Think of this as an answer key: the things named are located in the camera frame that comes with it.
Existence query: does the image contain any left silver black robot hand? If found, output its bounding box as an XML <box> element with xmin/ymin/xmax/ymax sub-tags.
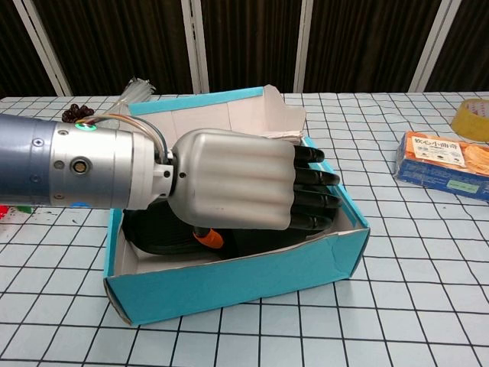
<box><xmin>167</xmin><ymin>128</ymin><xmax>343</xmax><ymax>250</ymax></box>

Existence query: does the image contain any light blue cardboard shoe box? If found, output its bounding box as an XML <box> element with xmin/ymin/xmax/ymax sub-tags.
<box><xmin>102</xmin><ymin>84</ymin><xmax>371</xmax><ymax>326</ymax></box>

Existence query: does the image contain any orange snack package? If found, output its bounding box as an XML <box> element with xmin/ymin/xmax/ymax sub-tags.
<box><xmin>393</xmin><ymin>131</ymin><xmax>489</xmax><ymax>201</ymax></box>

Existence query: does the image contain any clear plastic straw bundle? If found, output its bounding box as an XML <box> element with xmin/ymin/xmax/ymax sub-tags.
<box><xmin>97</xmin><ymin>77</ymin><xmax>157</xmax><ymax>127</ymax></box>

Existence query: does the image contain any black pleated screen panel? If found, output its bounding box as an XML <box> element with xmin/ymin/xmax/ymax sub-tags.
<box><xmin>34</xmin><ymin>0</ymin><xmax>194</xmax><ymax>96</ymax></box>
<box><xmin>200</xmin><ymin>0</ymin><xmax>305</xmax><ymax>94</ymax></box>
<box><xmin>305</xmin><ymin>0</ymin><xmax>444</xmax><ymax>93</ymax></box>
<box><xmin>0</xmin><ymin>0</ymin><xmax>58</xmax><ymax>99</ymax></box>
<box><xmin>426</xmin><ymin>0</ymin><xmax>489</xmax><ymax>93</ymax></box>

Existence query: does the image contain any dark red grape bunch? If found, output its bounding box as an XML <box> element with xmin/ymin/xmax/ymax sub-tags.
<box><xmin>63</xmin><ymin>103</ymin><xmax>96</xmax><ymax>124</ymax></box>

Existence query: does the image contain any checked light blue tablecloth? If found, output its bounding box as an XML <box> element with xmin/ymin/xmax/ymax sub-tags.
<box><xmin>0</xmin><ymin>91</ymin><xmax>489</xmax><ymax>367</ymax></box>

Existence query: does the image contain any yellow packing tape roll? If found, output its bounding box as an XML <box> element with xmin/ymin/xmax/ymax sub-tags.
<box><xmin>450</xmin><ymin>98</ymin><xmax>489</xmax><ymax>143</ymax></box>

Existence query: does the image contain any colourful feather shuttlecock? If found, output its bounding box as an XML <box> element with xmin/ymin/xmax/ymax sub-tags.
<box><xmin>0</xmin><ymin>204</ymin><xmax>31</xmax><ymax>222</ymax></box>

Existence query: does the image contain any white screen frame post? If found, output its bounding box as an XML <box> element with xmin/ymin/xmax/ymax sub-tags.
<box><xmin>293</xmin><ymin>0</ymin><xmax>321</xmax><ymax>93</ymax></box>
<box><xmin>410</xmin><ymin>0</ymin><xmax>463</xmax><ymax>93</ymax></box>
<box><xmin>11</xmin><ymin>0</ymin><xmax>73</xmax><ymax>96</ymax></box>
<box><xmin>181</xmin><ymin>0</ymin><xmax>210</xmax><ymax>94</ymax></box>

